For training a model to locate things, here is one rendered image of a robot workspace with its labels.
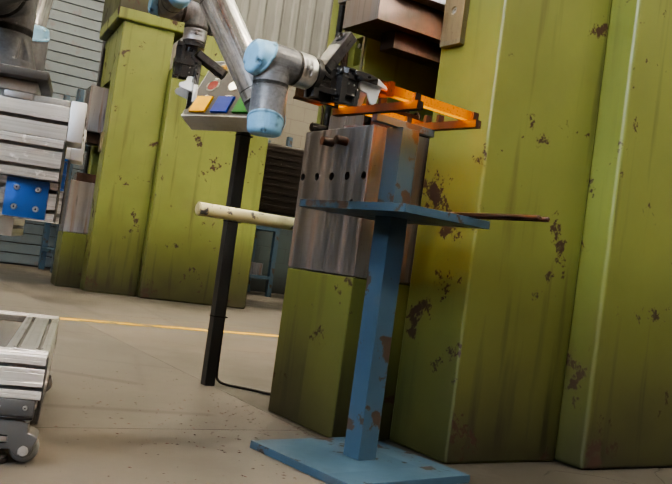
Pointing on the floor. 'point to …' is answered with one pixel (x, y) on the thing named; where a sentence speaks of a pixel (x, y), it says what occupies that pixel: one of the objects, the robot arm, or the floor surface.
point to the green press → (158, 173)
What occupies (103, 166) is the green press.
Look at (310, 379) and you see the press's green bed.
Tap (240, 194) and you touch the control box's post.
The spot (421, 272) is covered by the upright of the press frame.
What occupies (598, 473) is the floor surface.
